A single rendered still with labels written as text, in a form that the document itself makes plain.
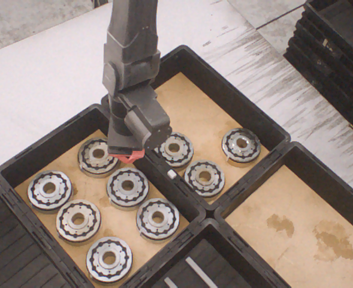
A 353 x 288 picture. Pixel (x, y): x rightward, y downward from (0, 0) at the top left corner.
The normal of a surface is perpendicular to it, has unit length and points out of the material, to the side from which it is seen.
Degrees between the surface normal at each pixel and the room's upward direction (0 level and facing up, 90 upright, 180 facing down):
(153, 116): 10
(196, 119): 0
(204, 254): 0
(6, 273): 0
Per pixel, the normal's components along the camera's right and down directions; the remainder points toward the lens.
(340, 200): -0.73, 0.57
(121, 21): -0.74, 0.36
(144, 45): 0.60, 0.66
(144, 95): 0.20, -0.57
